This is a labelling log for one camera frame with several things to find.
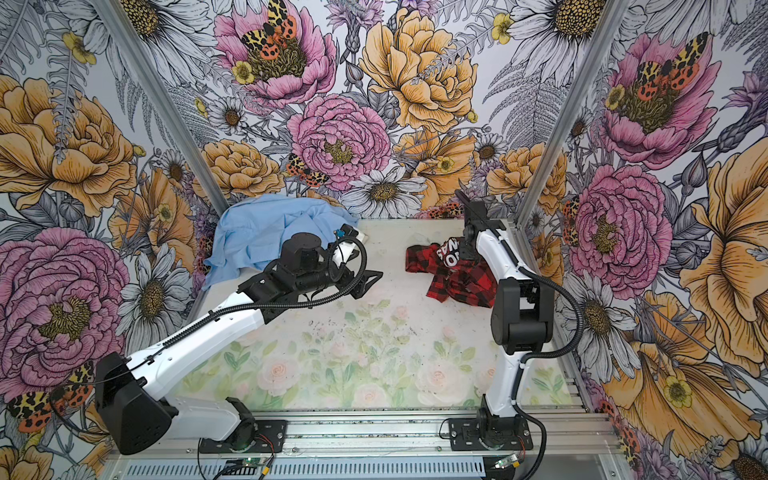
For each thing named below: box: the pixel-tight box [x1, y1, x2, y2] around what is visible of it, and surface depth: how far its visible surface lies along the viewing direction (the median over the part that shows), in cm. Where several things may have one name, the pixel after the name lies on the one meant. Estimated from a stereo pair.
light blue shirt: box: [202, 194, 359, 291], surface depth 114 cm
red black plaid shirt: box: [405, 237, 498, 308], surface depth 96 cm
